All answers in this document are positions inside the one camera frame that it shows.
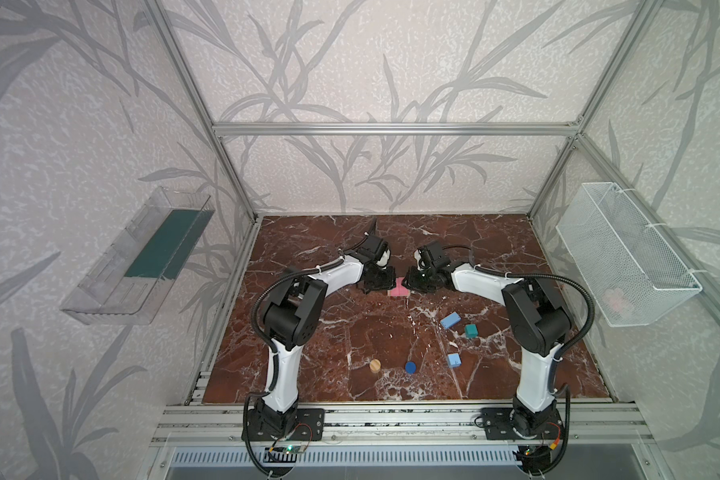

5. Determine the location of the pink block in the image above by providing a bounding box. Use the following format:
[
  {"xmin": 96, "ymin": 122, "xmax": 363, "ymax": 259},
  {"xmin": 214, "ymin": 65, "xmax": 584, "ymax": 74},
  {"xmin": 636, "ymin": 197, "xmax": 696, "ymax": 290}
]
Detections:
[{"xmin": 388, "ymin": 277, "xmax": 410, "ymax": 297}]

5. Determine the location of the teal cube block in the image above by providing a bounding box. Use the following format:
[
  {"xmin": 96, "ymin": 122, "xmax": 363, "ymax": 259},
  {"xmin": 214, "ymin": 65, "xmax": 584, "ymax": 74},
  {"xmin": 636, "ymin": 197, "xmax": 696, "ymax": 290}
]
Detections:
[{"xmin": 464, "ymin": 324, "xmax": 478, "ymax": 339}]

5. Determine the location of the light blue cube block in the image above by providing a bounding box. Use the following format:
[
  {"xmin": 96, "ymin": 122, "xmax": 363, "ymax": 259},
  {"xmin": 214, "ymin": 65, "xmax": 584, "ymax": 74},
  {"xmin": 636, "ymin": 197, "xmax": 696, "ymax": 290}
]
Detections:
[{"xmin": 447, "ymin": 353, "xmax": 462, "ymax": 368}]

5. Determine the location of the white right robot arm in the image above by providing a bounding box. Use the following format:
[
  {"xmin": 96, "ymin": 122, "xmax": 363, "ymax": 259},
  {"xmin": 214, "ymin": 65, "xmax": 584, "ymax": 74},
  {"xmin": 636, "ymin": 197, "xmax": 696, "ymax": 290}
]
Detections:
[{"xmin": 403, "ymin": 241, "xmax": 595, "ymax": 438}]

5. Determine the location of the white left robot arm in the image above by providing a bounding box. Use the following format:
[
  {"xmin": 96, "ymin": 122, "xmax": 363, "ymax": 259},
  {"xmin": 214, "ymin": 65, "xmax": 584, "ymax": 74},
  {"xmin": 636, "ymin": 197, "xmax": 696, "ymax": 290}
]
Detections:
[{"xmin": 243, "ymin": 233, "xmax": 396, "ymax": 441}]

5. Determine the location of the light blue long block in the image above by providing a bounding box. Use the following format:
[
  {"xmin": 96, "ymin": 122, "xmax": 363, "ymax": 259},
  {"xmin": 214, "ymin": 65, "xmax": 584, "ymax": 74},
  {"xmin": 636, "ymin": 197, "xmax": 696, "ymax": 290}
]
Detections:
[{"xmin": 440, "ymin": 313, "xmax": 461, "ymax": 329}]

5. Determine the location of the pink object in basket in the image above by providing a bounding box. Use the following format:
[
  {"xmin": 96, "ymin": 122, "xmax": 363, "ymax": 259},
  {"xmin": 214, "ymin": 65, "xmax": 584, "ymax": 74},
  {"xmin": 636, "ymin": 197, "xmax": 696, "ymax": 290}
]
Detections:
[{"xmin": 603, "ymin": 288, "xmax": 634, "ymax": 317}]

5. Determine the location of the white wire mesh basket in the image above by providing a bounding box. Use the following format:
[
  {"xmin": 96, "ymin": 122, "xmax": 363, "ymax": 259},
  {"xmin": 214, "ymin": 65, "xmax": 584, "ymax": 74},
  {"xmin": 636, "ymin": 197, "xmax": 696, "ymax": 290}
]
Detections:
[{"xmin": 557, "ymin": 182, "xmax": 703, "ymax": 328}]

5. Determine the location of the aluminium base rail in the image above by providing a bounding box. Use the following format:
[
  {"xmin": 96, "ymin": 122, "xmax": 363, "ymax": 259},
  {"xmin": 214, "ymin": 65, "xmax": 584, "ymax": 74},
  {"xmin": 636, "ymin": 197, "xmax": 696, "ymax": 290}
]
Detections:
[{"xmin": 150, "ymin": 399, "xmax": 656, "ymax": 446}]

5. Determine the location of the clear plastic wall tray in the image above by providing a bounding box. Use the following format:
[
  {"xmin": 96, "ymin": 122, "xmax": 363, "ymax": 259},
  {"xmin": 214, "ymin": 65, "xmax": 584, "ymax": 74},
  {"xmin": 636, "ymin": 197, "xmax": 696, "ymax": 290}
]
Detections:
[{"xmin": 60, "ymin": 187, "xmax": 215, "ymax": 326}]

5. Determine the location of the aluminium enclosure frame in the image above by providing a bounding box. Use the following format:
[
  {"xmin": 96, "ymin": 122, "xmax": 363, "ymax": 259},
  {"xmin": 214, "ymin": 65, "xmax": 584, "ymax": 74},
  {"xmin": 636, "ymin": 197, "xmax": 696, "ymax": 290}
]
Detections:
[{"xmin": 137, "ymin": 0, "xmax": 720, "ymax": 409}]

